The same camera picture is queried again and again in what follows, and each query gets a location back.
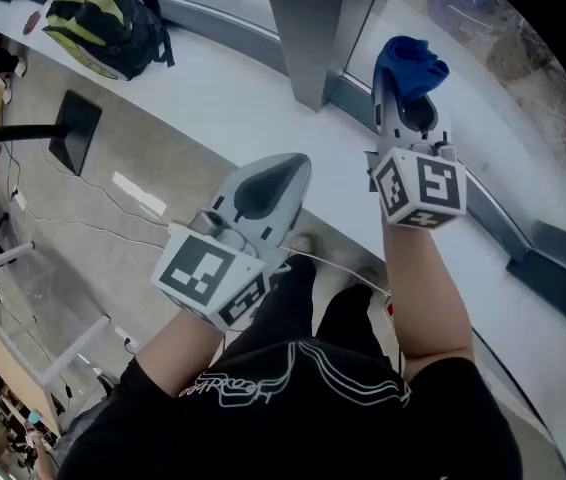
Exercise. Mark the person's right forearm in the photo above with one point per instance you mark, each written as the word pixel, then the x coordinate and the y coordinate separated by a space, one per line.
pixel 423 293

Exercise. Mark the dark window frame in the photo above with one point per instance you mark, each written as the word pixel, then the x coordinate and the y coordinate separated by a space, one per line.
pixel 313 33

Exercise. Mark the small dark red pouch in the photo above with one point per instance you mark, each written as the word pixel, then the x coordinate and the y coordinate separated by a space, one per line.
pixel 32 22

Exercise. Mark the person's black trousers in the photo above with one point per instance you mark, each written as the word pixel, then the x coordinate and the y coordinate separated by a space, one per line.
pixel 288 308

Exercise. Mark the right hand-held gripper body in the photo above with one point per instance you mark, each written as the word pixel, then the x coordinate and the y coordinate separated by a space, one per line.
pixel 423 188

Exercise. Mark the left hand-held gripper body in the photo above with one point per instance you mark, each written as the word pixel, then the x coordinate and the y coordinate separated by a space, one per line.
pixel 208 278

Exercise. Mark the green and black backpack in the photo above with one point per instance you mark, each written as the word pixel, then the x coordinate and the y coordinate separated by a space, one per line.
pixel 103 23

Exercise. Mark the black monitor stand base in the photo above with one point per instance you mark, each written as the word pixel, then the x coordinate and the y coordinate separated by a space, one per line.
pixel 75 133

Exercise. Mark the blue cloth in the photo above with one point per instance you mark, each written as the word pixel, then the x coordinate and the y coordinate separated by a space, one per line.
pixel 408 68

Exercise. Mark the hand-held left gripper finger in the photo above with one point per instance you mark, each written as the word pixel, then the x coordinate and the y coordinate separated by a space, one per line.
pixel 243 174
pixel 288 213

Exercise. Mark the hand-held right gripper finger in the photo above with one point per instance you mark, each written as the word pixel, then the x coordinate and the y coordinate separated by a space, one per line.
pixel 443 127
pixel 388 113

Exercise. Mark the person's left forearm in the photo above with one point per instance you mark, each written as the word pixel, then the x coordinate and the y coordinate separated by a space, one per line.
pixel 178 353

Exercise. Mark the person's left grey shoe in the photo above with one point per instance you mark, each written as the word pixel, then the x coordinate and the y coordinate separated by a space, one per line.
pixel 303 245

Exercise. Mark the white window sill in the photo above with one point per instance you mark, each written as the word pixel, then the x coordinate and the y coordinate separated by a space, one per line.
pixel 263 108

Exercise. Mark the clear window glass pane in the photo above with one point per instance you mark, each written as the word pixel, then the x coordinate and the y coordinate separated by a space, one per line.
pixel 463 68

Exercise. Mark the person's black printed t-shirt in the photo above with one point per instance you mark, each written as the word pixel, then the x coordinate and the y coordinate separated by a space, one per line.
pixel 288 433

